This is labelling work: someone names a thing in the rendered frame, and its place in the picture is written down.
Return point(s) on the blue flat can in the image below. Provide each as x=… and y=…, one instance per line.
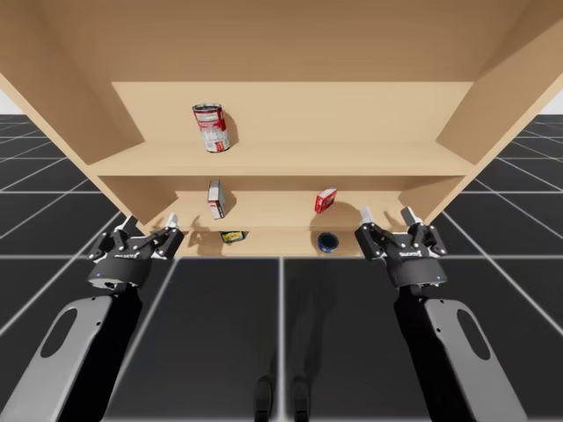
x=328, y=243

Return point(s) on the red and white carton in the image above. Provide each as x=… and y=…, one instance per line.
x=216, y=200

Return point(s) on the green and blue rectangular can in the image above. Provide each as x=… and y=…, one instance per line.
x=232, y=237

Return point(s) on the red and white can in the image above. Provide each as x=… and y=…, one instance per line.
x=212, y=128

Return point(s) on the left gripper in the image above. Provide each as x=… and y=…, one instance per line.
x=121, y=268

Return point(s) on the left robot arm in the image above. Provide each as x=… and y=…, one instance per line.
x=66, y=351

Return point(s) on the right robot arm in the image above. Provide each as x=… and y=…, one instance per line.
x=453, y=351

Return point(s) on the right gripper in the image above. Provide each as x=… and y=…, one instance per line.
x=415, y=268

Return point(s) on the pale wooden shelf unit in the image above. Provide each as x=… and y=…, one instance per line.
x=308, y=53

